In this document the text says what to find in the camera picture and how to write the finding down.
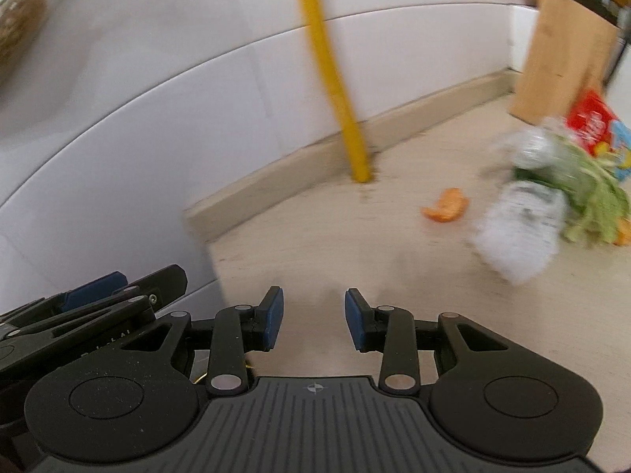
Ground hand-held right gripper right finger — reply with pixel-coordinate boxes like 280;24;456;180
344;287;513;395

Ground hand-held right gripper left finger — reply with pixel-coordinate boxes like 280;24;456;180
125;286;285;396

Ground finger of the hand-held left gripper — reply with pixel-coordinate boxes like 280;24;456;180
111;264;188;312
0;271;129;328

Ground green napa cabbage leaf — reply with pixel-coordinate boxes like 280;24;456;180
547;140;631;247

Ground small curled orange peel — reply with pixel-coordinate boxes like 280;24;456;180
420;187;470;223

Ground green white plastic packet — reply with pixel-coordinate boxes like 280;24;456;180
468;170;568;284

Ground crumpled clear plastic bag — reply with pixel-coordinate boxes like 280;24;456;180
498;118;563;173

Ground yellow pipe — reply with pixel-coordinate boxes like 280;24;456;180
288;0;372;184

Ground red snack packet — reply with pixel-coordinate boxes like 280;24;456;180
564;88;623;158

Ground blue carton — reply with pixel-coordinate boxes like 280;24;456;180
604;118;631;181

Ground wooden knife block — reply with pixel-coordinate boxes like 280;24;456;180
509;0;621;126

